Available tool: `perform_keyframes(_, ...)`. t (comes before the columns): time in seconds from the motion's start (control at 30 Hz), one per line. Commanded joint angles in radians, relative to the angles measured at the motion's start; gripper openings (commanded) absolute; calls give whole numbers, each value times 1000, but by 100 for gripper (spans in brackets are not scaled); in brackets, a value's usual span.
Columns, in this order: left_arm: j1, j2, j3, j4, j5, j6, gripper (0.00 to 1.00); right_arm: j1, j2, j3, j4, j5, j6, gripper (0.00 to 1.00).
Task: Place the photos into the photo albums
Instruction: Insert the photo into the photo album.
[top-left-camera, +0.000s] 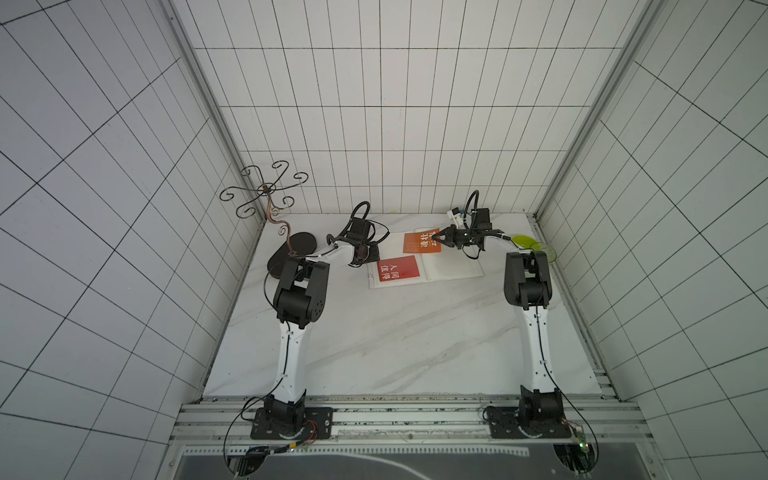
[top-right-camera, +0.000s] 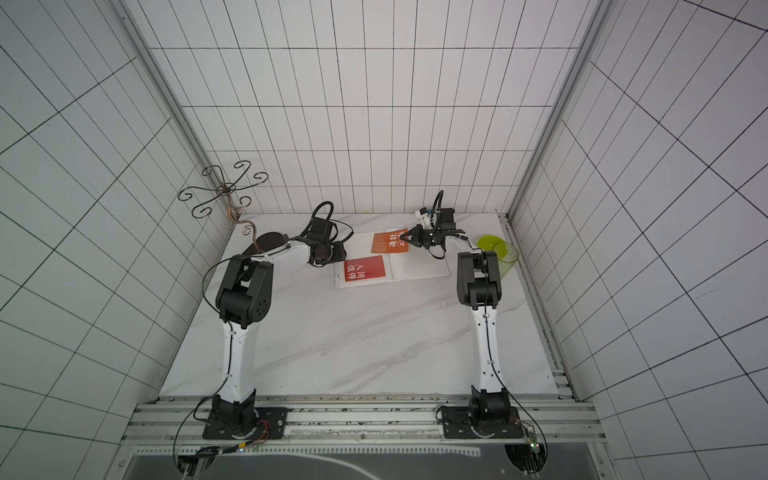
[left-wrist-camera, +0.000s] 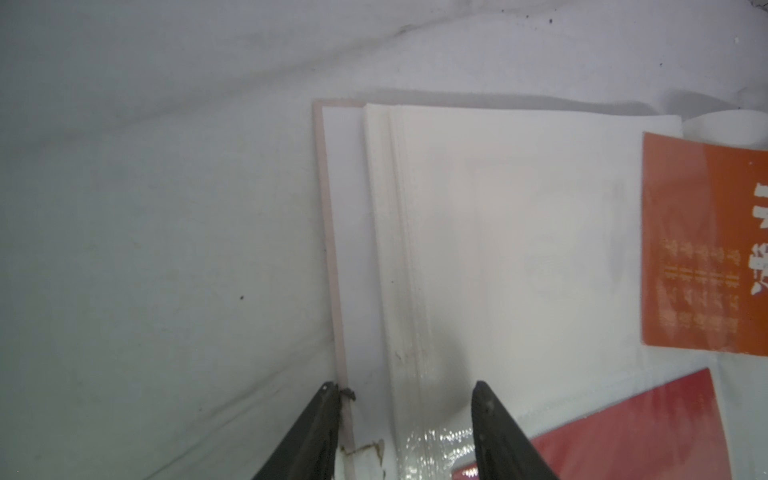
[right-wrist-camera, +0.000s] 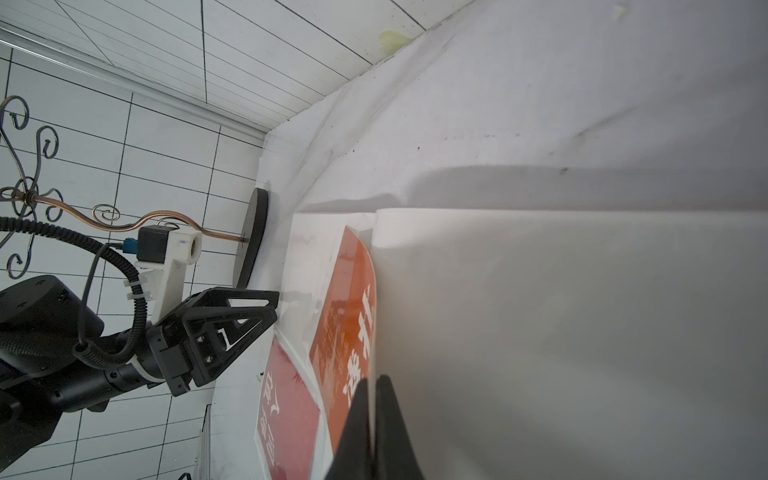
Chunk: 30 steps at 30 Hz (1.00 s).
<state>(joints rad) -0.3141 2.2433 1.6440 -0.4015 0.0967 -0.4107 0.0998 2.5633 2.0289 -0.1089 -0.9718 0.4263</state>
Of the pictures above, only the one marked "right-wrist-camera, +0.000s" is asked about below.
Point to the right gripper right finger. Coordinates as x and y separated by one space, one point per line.
394 457

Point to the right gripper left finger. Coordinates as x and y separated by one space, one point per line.
352 460

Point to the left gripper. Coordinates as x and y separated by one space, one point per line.
207 333

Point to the red card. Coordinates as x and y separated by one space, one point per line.
288 418

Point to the orange card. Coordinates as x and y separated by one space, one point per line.
343 345

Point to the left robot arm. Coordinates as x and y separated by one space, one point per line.
56 357

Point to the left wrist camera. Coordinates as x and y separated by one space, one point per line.
163 255

